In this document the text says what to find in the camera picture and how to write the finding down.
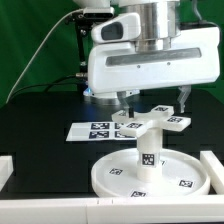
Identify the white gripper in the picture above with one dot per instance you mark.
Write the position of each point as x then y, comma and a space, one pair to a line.
192, 59

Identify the white cross-shaped table base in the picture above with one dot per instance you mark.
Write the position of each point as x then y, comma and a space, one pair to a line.
161, 117

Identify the white round table top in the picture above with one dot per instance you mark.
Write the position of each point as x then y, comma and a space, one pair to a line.
127, 173

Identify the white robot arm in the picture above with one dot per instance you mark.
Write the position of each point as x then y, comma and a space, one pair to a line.
140, 44

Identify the white marker sheet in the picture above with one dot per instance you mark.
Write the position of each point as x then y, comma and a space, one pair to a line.
95, 131

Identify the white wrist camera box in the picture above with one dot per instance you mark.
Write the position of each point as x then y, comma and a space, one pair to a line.
125, 27

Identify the black camera stand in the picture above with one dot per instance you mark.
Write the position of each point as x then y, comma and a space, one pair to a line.
84, 19

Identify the white U-shaped border frame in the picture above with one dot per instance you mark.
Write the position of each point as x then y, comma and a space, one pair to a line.
181, 209

